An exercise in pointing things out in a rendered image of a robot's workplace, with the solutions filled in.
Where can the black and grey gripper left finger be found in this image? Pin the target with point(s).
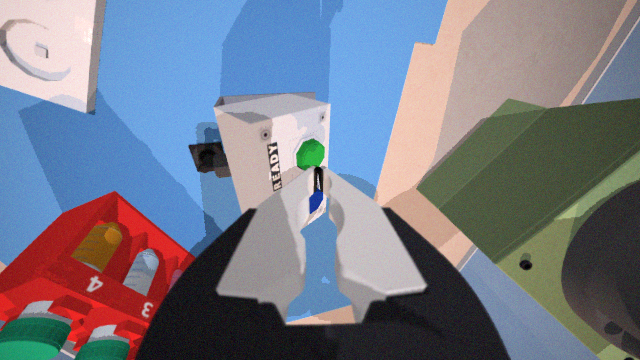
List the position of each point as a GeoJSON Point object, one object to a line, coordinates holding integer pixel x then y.
{"type": "Point", "coordinates": [261, 257]}

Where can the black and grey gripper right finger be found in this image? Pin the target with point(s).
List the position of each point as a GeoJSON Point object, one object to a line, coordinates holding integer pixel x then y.
{"type": "Point", "coordinates": [379, 256]}

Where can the blue flat mat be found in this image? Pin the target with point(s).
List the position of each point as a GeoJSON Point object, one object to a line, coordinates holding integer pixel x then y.
{"type": "Point", "coordinates": [163, 65]}

